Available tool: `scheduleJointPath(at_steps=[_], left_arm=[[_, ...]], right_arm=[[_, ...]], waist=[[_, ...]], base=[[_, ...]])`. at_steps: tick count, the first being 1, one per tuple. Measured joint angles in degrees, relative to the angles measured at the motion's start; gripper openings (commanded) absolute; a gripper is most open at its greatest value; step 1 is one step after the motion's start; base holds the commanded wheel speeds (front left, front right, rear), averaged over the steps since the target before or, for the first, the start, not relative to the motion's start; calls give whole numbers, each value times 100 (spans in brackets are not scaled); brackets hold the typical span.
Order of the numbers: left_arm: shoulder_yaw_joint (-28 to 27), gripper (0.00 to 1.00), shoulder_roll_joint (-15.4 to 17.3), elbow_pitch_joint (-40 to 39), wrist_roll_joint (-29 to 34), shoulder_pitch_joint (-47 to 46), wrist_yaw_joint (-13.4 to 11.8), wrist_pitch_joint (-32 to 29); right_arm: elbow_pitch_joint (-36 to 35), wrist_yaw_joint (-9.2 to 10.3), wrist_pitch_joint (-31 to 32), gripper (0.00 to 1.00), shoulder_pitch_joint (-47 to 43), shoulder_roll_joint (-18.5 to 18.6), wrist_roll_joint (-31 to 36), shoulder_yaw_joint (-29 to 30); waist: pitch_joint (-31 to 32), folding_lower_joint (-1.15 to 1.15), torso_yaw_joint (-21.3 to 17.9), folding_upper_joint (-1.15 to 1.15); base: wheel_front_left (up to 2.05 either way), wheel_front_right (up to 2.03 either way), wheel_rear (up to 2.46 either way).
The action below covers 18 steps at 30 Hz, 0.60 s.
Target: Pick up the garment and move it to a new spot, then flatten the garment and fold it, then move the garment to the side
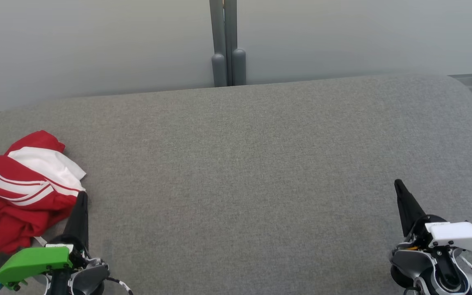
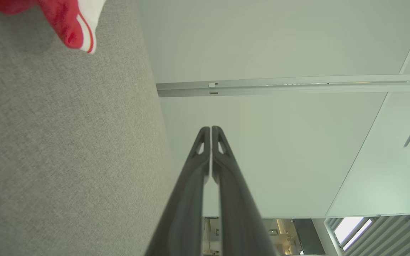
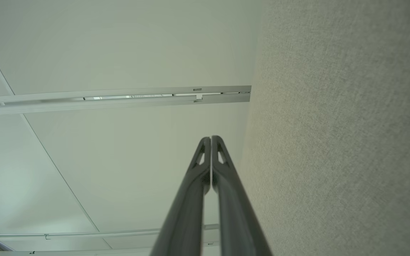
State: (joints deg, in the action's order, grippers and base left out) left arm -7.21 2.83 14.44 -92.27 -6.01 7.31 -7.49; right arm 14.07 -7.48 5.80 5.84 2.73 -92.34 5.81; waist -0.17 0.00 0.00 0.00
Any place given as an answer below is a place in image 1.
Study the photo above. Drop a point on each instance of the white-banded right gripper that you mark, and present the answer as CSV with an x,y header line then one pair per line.
x,y
457,235

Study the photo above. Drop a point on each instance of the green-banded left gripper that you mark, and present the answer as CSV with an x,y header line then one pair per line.
x,y
35,260

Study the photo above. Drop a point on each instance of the red white basketball jersey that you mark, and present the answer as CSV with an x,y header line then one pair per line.
x,y
43,164

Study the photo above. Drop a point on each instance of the red white-striped shorts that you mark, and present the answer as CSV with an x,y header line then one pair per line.
x,y
10,229

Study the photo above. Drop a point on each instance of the grey fabric sofa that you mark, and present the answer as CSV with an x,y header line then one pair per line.
x,y
240,184

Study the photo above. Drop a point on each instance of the grey vertical frame post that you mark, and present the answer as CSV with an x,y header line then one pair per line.
x,y
223,24

